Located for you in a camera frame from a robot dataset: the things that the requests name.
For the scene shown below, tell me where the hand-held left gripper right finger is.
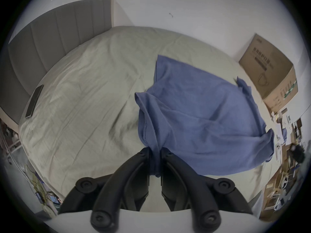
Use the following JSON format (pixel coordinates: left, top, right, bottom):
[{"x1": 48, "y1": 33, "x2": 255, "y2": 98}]
[{"x1": 160, "y1": 149, "x2": 253, "y2": 233}]

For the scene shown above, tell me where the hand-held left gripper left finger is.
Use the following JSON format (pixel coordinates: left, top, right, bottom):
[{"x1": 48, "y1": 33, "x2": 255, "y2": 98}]
[{"x1": 58, "y1": 147, "x2": 151, "y2": 233}]

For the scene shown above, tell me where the blue shirt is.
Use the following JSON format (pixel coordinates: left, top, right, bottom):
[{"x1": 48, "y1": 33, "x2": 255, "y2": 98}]
[{"x1": 135, "y1": 55, "x2": 275, "y2": 178}]

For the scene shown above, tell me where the bed with pale green sheet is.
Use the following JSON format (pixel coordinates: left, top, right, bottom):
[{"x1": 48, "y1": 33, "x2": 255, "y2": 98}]
[{"x1": 18, "y1": 26, "x2": 275, "y2": 218}]

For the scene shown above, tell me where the black phone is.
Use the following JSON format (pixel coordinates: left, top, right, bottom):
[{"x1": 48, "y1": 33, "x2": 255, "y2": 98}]
[{"x1": 25, "y1": 84, "x2": 45, "y2": 119}]

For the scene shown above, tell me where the brown cardboard carton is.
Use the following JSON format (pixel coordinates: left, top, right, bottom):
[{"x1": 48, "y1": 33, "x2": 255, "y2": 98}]
[{"x1": 239, "y1": 33, "x2": 299, "y2": 109}]

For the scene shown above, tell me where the grey padded headboard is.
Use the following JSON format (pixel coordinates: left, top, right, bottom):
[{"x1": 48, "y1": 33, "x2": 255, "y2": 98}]
[{"x1": 0, "y1": 0, "x2": 112, "y2": 126}]

